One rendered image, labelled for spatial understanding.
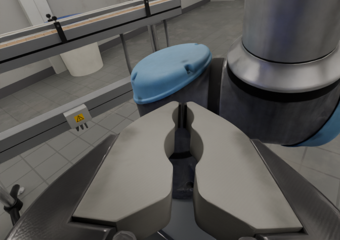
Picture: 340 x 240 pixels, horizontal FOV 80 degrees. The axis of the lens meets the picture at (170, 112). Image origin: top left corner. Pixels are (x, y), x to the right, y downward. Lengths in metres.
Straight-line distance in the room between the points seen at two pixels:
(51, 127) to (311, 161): 1.55
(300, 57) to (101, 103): 1.18
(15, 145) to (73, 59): 1.96
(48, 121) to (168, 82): 1.06
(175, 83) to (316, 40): 0.14
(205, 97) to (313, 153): 1.42
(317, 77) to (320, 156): 1.42
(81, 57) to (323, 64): 2.95
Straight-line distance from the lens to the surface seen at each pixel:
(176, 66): 0.25
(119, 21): 1.21
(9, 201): 1.54
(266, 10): 0.20
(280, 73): 0.22
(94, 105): 1.29
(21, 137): 1.28
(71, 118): 1.22
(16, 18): 3.41
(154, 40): 1.38
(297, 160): 1.56
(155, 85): 0.25
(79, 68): 3.13
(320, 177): 1.52
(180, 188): 0.37
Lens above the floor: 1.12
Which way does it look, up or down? 36 degrees down
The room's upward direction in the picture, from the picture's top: 10 degrees counter-clockwise
